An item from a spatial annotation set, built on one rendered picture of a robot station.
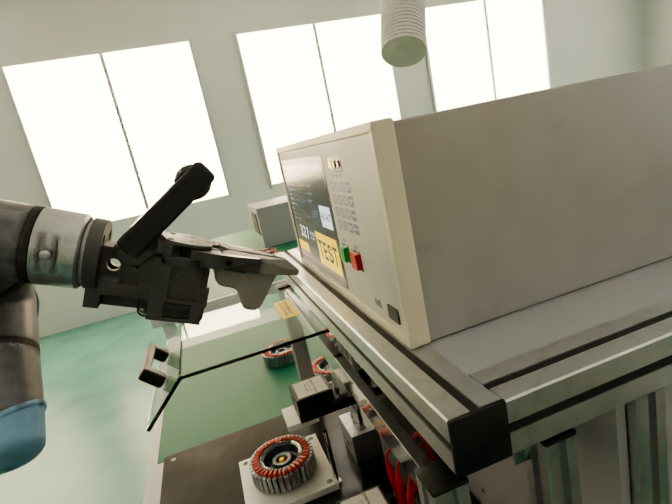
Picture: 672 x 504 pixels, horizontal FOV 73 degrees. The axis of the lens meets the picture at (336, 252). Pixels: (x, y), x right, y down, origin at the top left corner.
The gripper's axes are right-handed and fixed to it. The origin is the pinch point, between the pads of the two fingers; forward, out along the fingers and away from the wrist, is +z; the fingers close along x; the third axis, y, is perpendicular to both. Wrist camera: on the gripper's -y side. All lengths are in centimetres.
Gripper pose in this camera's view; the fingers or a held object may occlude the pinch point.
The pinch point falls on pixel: (288, 263)
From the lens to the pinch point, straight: 51.6
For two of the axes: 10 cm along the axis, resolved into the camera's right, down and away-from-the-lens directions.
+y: -2.1, 9.7, 1.1
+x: 3.0, 1.7, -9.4
